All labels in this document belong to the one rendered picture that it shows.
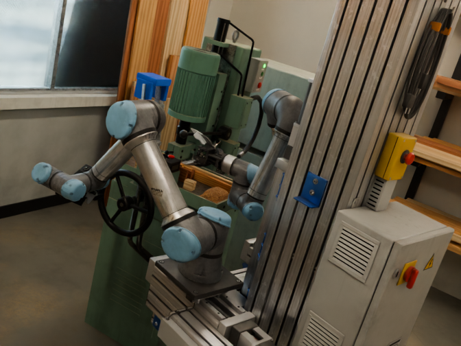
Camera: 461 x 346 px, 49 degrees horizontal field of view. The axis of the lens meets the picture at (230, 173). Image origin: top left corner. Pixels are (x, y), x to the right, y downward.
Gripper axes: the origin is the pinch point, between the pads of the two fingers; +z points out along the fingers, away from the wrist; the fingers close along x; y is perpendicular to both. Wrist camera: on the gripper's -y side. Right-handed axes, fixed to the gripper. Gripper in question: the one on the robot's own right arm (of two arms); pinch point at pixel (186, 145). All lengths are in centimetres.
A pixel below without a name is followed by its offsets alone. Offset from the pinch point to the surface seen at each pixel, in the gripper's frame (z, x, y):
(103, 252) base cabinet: 30, 67, -3
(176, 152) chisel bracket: 10.2, 8.0, -11.7
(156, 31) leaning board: 125, -33, -143
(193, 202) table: -10.0, 22.9, -0.8
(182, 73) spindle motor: 14.9, -27.2, -6.5
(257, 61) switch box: -3, -40, -41
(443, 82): -76, -58, -182
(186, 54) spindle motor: 14.6, -35.4, -5.9
